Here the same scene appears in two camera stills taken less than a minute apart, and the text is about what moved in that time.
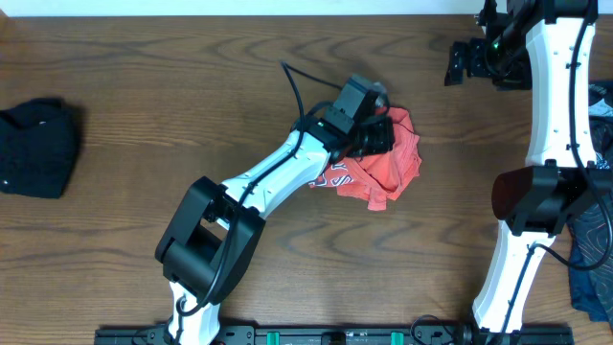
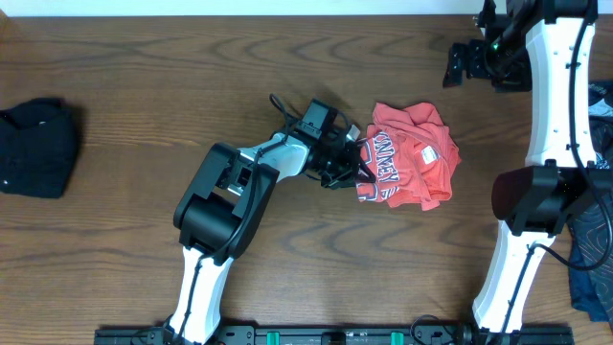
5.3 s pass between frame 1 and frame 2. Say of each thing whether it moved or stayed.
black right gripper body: stayed
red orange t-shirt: moved
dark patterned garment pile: stayed
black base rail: stayed
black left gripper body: moved
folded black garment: stayed
